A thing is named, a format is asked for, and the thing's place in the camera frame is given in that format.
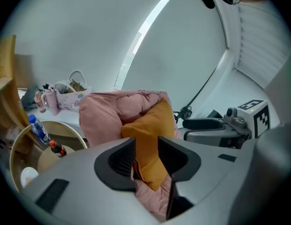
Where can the beige cardboard box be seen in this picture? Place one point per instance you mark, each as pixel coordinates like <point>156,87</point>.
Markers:
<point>23,71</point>

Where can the round wooden side table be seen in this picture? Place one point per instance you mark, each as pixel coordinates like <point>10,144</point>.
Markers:
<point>56,130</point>

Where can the small black camera device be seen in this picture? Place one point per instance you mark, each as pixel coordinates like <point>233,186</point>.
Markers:
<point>186,113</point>

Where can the wooden shelf unit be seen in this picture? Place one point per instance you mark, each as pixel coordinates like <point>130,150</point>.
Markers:
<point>7,107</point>

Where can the red-capped cola bottle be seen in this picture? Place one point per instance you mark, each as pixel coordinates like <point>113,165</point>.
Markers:
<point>58,149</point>

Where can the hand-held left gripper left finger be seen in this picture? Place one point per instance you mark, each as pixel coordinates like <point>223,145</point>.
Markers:
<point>117,165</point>

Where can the white and pink tote bag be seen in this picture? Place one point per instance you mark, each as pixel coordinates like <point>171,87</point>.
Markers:
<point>70,99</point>

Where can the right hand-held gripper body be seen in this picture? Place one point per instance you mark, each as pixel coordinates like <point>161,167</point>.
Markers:
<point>232,131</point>

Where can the small pink bottle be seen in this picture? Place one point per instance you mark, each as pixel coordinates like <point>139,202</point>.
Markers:
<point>40,102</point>

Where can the orange pillow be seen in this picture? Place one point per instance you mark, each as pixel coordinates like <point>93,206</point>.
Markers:
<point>152,130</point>

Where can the white window blinds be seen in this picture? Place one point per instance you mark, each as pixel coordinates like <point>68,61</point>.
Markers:
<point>260,46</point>

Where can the pink padded seat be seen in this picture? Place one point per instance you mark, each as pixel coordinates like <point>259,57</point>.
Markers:
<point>101,116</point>

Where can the dark grey cloth bag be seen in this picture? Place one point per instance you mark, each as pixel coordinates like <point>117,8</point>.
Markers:
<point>29,97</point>

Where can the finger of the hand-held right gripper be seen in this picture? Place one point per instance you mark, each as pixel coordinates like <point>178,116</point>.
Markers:
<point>201,123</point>

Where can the blue-capped water bottle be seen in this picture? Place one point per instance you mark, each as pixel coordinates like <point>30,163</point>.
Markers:
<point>39,130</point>

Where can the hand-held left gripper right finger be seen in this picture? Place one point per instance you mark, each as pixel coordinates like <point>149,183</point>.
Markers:
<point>180,163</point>

